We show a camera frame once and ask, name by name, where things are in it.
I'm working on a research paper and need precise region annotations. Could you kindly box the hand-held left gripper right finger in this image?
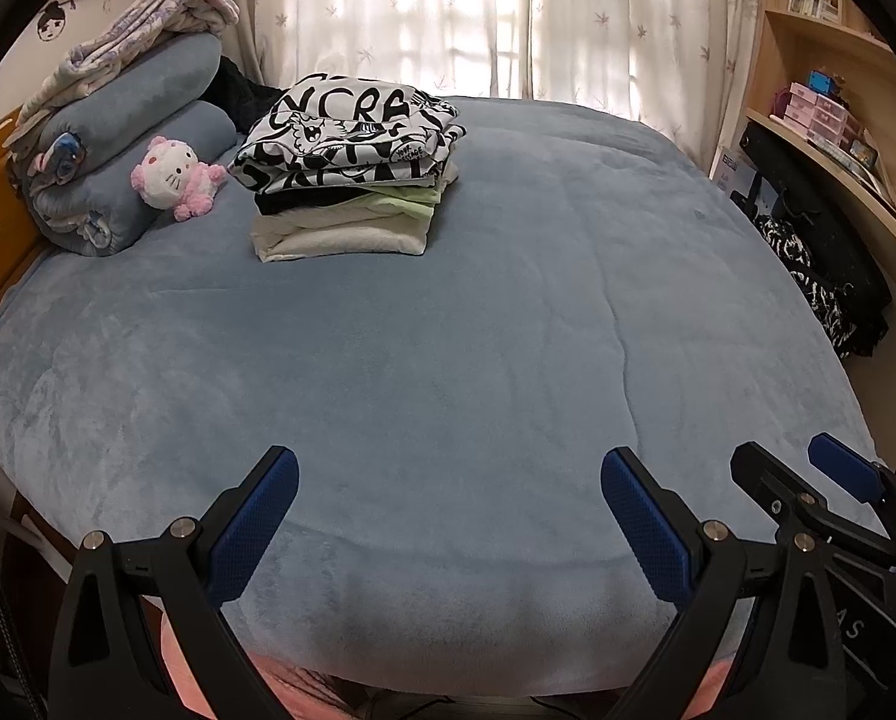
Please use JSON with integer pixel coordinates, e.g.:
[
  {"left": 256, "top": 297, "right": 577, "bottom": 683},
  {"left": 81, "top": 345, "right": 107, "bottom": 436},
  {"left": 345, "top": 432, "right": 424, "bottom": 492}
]
[{"left": 600, "top": 446, "right": 850, "bottom": 720}]

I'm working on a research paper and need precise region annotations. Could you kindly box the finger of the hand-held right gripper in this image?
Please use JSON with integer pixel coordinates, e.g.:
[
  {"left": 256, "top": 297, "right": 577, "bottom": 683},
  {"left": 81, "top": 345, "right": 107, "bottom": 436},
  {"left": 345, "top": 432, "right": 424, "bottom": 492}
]
[
  {"left": 730, "top": 441, "right": 896, "bottom": 575},
  {"left": 806, "top": 431, "right": 896, "bottom": 541}
]

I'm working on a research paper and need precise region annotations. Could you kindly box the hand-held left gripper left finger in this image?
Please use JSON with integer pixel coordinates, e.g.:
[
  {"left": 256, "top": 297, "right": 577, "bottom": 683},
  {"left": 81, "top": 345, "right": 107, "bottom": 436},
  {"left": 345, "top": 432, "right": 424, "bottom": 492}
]
[{"left": 46, "top": 445, "right": 301, "bottom": 720}]

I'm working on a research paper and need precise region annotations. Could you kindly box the black white printed shirt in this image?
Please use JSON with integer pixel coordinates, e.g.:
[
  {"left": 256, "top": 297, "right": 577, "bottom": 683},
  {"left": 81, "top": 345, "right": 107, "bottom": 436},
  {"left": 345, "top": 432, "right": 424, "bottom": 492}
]
[{"left": 227, "top": 73, "right": 468, "bottom": 200}]

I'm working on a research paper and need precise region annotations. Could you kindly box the black white patterned cloth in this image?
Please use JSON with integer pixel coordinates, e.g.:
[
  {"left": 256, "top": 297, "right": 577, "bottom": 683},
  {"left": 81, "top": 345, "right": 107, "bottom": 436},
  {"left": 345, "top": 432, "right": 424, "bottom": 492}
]
[{"left": 755, "top": 214, "right": 858, "bottom": 357}]

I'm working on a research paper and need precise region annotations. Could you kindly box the blue bed blanket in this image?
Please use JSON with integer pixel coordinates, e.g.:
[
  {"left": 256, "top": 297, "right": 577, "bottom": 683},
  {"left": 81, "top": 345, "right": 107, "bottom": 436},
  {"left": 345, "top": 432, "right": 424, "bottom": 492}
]
[{"left": 0, "top": 94, "right": 896, "bottom": 698}]

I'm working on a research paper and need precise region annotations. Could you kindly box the beige garment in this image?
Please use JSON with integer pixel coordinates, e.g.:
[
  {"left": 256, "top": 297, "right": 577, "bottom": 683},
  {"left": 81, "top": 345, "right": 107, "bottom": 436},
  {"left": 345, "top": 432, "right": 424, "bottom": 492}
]
[{"left": 251, "top": 202, "right": 430, "bottom": 263}]

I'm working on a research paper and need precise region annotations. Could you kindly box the small framed picture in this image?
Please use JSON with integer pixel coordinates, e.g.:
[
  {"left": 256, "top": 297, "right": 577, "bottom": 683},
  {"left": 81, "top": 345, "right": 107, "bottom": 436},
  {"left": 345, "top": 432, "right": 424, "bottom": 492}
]
[{"left": 845, "top": 131, "right": 880, "bottom": 170}]

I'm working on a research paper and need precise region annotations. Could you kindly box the white printed carton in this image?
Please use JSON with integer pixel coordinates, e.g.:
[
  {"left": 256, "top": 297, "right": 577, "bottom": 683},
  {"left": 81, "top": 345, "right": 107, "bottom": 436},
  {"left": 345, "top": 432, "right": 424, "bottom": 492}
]
[{"left": 710, "top": 144, "right": 783, "bottom": 218}]

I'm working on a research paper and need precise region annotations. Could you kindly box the folded black garment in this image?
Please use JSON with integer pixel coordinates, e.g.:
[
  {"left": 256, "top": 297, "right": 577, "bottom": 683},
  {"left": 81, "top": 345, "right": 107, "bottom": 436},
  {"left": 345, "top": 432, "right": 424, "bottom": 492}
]
[{"left": 254, "top": 181, "right": 389, "bottom": 217}]

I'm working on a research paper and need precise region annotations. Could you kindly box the stack of pink boxes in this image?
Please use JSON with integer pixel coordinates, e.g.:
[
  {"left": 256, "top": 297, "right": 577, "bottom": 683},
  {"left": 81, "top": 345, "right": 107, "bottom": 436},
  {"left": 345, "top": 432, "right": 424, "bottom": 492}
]
[{"left": 781, "top": 81, "right": 861, "bottom": 147}]

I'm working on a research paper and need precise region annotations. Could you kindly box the light green garment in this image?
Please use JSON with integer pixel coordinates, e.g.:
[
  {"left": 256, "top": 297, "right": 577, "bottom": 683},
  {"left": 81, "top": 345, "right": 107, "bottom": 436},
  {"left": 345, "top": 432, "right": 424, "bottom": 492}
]
[{"left": 343, "top": 184, "right": 443, "bottom": 222}]

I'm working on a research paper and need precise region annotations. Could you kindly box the pink white plush toy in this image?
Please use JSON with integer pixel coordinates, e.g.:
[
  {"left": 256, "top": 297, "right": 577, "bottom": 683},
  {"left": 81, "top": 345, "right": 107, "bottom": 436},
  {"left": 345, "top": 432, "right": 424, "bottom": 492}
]
[{"left": 131, "top": 135, "right": 229, "bottom": 222}]

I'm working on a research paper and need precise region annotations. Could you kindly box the dark crumpled garment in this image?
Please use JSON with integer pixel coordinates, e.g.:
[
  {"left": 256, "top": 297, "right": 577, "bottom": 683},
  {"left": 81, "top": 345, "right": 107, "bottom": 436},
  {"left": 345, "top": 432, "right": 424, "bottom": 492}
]
[{"left": 203, "top": 56, "right": 287, "bottom": 140}]

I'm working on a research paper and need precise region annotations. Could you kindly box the wooden shelf unit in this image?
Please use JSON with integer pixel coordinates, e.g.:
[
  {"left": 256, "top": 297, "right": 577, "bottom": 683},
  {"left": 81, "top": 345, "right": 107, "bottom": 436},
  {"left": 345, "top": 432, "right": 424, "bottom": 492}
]
[{"left": 706, "top": 0, "right": 896, "bottom": 286}]

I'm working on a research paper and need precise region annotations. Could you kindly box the folded blue quilt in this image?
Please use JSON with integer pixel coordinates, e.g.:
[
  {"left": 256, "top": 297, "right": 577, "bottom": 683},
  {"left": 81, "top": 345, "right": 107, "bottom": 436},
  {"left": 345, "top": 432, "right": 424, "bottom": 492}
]
[{"left": 20, "top": 34, "right": 240, "bottom": 257}]

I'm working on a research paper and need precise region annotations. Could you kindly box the folded floral blanket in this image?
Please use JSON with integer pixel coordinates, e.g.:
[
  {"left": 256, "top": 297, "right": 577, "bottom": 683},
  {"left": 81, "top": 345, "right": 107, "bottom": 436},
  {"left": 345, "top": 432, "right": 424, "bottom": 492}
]
[{"left": 1, "top": 0, "right": 242, "bottom": 140}]

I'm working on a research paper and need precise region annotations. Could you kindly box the white leaf print curtain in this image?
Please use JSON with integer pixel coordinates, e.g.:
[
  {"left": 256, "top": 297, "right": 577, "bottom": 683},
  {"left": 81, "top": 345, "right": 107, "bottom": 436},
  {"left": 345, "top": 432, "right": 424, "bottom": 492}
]
[{"left": 151, "top": 0, "right": 768, "bottom": 170}]

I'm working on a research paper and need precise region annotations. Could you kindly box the cartoon face wall sticker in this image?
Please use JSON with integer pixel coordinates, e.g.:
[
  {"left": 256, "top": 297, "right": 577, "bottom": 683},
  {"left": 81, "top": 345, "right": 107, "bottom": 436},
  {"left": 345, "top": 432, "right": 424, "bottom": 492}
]
[{"left": 35, "top": 0, "right": 80, "bottom": 44}]

